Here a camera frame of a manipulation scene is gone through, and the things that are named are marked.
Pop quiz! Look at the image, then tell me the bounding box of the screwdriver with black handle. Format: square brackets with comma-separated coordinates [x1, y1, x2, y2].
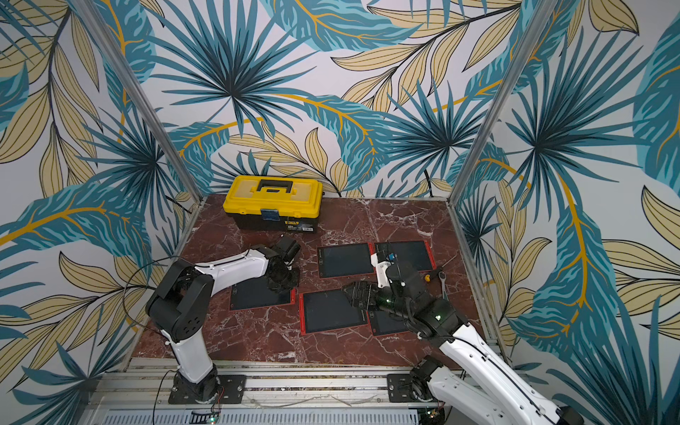
[423, 255, 457, 283]

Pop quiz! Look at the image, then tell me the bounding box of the ratchet wrench green handle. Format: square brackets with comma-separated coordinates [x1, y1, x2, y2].
[437, 270, 449, 300]

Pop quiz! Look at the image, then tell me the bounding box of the writing tablet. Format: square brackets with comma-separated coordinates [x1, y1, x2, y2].
[229, 277, 297, 311]
[299, 289, 368, 335]
[317, 243, 374, 279]
[368, 311, 408, 336]
[375, 240, 435, 272]

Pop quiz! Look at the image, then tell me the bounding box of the aluminium frame rail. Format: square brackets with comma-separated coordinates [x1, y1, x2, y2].
[80, 361, 477, 424]

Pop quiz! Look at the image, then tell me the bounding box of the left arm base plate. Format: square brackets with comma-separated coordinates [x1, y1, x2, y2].
[168, 374, 247, 405]

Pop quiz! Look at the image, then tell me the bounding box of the left aluminium corner post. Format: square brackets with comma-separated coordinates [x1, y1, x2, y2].
[72, 0, 204, 204]

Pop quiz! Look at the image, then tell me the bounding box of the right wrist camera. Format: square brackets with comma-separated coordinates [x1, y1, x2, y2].
[370, 253, 394, 288]

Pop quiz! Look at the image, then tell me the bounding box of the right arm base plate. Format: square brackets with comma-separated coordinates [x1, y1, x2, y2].
[386, 373, 439, 403]

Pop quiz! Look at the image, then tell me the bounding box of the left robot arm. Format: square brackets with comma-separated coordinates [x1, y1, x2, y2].
[146, 236, 300, 405]

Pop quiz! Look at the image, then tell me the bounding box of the right aluminium corner post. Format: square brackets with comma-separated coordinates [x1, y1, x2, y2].
[447, 0, 557, 208]

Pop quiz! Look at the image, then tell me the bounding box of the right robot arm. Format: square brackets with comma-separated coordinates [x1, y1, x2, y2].
[343, 261, 584, 424]

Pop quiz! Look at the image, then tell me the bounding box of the yellow black toolbox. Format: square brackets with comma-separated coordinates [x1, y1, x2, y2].
[223, 175, 323, 233]

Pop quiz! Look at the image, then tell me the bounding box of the aluminium corner post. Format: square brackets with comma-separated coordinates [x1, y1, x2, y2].
[447, 0, 557, 208]
[72, 0, 204, 204]

